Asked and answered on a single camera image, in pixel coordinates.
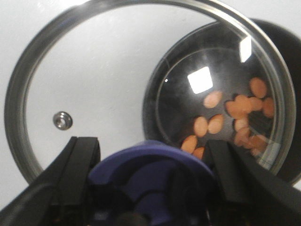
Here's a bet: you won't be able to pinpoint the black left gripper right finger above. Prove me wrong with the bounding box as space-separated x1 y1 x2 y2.
203 140 301 226

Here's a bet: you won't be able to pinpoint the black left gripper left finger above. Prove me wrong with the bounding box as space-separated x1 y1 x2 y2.
0 137 100 226

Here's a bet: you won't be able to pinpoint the orange ham slices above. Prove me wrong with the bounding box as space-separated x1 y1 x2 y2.
181 77 274 159

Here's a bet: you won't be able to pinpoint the dark blue saucepan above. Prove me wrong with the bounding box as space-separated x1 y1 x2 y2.
143 20 301 184

